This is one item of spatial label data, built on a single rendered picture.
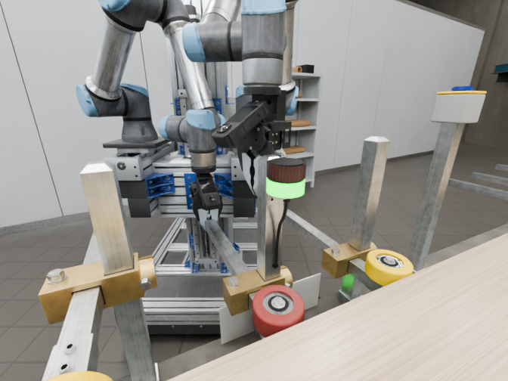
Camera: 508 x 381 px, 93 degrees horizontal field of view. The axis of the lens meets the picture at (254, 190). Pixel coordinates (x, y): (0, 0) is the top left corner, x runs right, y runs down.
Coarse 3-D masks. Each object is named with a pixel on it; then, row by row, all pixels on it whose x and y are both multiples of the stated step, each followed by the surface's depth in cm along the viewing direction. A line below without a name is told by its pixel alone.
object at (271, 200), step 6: (270, 162) 36; (276, 162) 36; (282, 162) 36; (288, 162) 36; (294, 162) 36; (300, 162) 36; (270, 180) 36; (270, 198) 41; (276, 198) 41; (282, 198) 36; (288, 198) 36; (270, 204) 41; (282, 216) 40; (282, 222) 41; (276, 240) 44; (276, 246) 44; (276, 252) 45; (276, 258) 45; (276, 264) 46
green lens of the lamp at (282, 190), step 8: (272, 184) 36; (280, 184) 35; (288, 184) 35; (296, 184) 35; (304, 184) 36; (272, 192) 36; (280, 192) 35; (288, 192) 35; (296, 192) 36; (304, 192) 37
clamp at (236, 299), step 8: (248, 272) 49; (256, 272) 49; (280, 272) 49; (288, 272) 50; (224, 280) 47; (240, 280) 47; (248, 280) 47; (256, 280) 47; (264, 280) 47; (272, 280) 47; (280, 280) 47; (288, 280) 49; (224, 288) 47; (232, 288) 45; (240, 288) 45; (248, 288) 45; (256, 288) 45; (224, 296) 48; (232, 296) 43; (240, 296) 44; (248, 296) 45; (232, 304) 44; (240, 304) 45; (248, 304) 46; (232, 312) 45; (240, 312) 46
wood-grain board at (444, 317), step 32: (480, 256) 49; (384, 288) 41; (416, 288) 41; (448, 288) 41; (480, 288) 41; (320, 320) 35; (352, 320) 35; (384, 320) 35; (416, 320) 35; (448, 320) 35; (480, 320) 35; (256, 352) 30; (288, 352) 30; (320, 352) 30; (352, 352) 30; (384, 352) 30; (416, 352) 30; (448, 352) 30; (480, 352) 30
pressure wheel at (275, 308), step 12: (264, 288) 40; (276, 288) 40; (288, 288) 40; (252, 300) 38; (264, 300) 38; (276, 300) 37; (288, 300) 38; (300, 300) 37; (252, 312) 37; (264, 312) 35; (276, 312) 36; (288, 312) 36; (300, 312) 35; (264, 324) 34; (276, 324) 33; (288, 324) 34; (264, 336) 35
